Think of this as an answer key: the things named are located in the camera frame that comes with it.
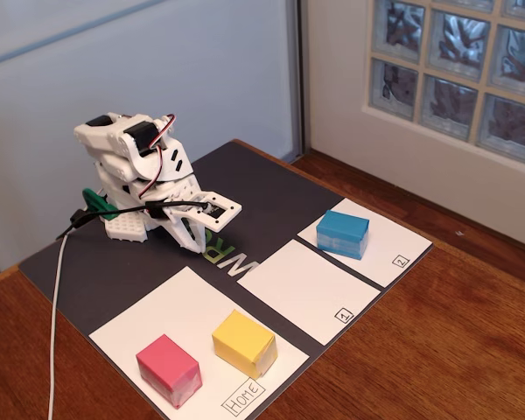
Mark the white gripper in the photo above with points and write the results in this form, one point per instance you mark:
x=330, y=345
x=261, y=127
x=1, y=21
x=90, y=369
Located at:
x=178, y=215

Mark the blue paper box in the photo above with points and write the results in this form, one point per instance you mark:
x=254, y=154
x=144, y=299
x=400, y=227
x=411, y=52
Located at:
x=341, y=232

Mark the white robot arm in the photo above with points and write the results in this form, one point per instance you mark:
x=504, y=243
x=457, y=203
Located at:
x=107, y=135

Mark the white home zone paper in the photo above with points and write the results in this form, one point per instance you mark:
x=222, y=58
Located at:
x=170, y=306

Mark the yellow paper box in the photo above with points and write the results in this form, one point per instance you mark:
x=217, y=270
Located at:
x=242, y=341

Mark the white zone 1 paper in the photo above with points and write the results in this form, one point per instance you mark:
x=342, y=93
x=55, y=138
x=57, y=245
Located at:
x=306, y=289

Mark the pink paper box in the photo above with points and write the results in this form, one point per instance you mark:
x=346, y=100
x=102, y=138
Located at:
x=166, y=367

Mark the white zone 2 paper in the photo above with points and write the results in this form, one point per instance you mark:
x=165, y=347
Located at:
x=394, y=236

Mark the dark grey mat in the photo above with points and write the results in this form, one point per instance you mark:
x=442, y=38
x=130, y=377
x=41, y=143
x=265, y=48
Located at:
x=267, y=192

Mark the green clamp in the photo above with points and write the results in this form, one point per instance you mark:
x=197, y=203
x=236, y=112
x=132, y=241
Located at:
x=98, y=203

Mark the pale blue sliding panel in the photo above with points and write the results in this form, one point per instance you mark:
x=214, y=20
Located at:
x=135, y=65

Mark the glass block window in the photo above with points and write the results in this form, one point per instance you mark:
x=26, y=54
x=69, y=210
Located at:
x=455, y=65

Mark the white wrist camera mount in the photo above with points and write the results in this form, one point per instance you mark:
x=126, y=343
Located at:
x=227, y=213

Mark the grey metal door frame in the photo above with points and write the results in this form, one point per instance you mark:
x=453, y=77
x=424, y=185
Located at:
x=297, y=79

